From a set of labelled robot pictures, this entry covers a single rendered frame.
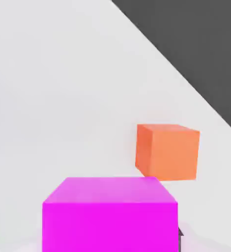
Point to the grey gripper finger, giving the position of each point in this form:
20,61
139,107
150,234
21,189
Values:
179,241

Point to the small magenta cube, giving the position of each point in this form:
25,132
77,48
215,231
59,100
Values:
109,220

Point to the small orange cube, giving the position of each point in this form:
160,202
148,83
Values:
172,153

